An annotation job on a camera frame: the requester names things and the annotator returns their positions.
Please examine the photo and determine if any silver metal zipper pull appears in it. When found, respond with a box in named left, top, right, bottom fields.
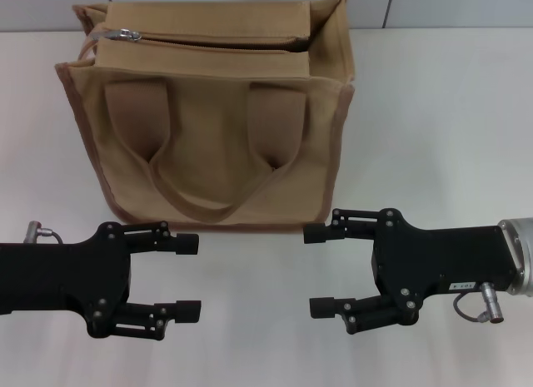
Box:
left=108, top=27, right=143, bottom=43

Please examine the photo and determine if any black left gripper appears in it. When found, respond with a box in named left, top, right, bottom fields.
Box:
left=0, top=221, right=203, bottom=341

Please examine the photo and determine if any left gripper cable with connector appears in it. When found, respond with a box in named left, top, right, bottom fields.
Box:
left=25, top=221, right=64, bottom=244

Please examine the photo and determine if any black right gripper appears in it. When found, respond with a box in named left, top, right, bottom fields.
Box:
left=303, top=207, right=522, bottom=336

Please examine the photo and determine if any khaki canvas food bag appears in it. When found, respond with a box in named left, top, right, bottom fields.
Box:
left=55, top=0, right=357, bottom=234

